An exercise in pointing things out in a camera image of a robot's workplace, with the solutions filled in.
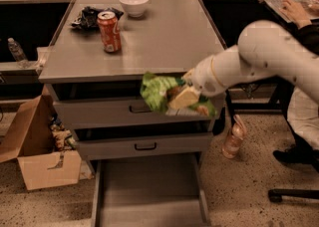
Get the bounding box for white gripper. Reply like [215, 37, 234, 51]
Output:
[167, 56, 227, 110]

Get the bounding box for green rice chip bag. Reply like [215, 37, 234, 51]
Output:
[140, 73, 217, 117]

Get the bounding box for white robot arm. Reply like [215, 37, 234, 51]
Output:
[168, 20, 319, 110]

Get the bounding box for grey middle drawer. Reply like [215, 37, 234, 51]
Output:
[77, 133, 212, 160]

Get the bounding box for grey drawer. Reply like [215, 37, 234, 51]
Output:
[91, 153, 211, 227]
[77, 133, 212, 160]
[52, 91, 227, 129]

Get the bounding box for grey drawer cabinet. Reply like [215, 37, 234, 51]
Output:
[37, 0, 236, 227]

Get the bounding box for black crumpled snack bag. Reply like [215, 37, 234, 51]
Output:
[71, 6, 124, 30]

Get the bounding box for grey top drawer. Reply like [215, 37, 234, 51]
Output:
[52, 91, 227, 129]

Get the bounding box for grey bottom drawer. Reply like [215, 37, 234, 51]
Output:
[91, 153, 211, 227]

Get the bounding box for person's hand on keyboard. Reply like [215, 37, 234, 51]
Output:
[280, 0, 311, 29]

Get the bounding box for pink water bottle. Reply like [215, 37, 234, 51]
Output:
[221, 114, 247, 159]

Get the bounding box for white ceramic bowl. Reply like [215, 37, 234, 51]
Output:
[119, 0, 150, 17]

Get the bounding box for red soda can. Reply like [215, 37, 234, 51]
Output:
[97, 11, 122, 53]

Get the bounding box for person's light trouser leg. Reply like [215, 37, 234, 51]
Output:
[287, 88, 319, 150]

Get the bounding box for black shoe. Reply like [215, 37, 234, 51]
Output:
[273, 146, 319, 172]

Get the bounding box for snack packets in box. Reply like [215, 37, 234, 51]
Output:
[49, 114, 76, 151]

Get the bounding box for black office chair base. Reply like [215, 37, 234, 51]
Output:
[268, 189, 319, 203]

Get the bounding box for brown cardboard box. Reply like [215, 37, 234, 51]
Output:
[0, 92, 81, 190]

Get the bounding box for clear plastic water bottle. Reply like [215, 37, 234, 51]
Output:
[8, 38, 30, 69]

